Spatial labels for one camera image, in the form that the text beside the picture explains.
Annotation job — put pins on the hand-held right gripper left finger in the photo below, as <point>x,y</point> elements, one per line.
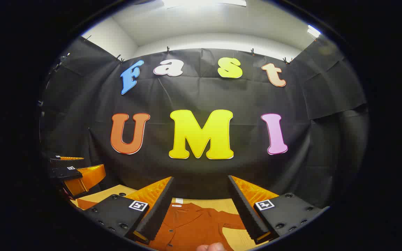
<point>159,212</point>

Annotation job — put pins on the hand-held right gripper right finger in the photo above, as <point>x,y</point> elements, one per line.
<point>246,212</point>

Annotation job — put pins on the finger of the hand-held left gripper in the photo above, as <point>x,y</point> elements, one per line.
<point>82,177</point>
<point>65,162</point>

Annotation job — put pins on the orange button-up garment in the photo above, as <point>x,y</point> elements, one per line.
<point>194,226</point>

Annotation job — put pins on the white tape strip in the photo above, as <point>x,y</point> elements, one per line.
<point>179,200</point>

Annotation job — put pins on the black backdrop cloth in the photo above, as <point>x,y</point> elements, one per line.
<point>201,94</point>

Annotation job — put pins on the ceiling light panel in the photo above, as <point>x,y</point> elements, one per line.
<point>204,2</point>
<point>314,31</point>

